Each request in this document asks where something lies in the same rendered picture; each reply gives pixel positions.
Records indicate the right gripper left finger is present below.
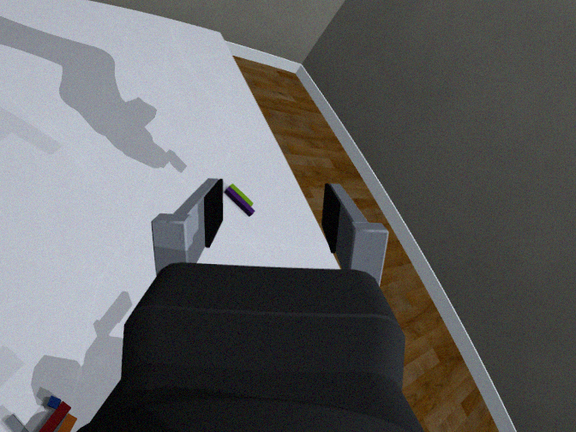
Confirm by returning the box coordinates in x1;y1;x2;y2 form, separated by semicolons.
151;178;223;277

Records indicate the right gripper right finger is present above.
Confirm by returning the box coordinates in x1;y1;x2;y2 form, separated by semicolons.
321;183;389;286

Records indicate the small blue block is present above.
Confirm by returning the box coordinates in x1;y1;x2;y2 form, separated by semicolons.
47;396;61;409

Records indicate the dark red rectangular bar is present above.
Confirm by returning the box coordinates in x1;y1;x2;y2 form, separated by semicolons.
39;402;71;432

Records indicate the lime green rod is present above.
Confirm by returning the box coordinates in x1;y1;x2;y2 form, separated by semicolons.
228;184;254;206

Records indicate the orange-brown flat bar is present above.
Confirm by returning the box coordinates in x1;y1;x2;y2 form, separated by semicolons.
58;414;77;432

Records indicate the dark purple rod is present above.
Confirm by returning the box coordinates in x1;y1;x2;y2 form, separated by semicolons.
224;187;255;217

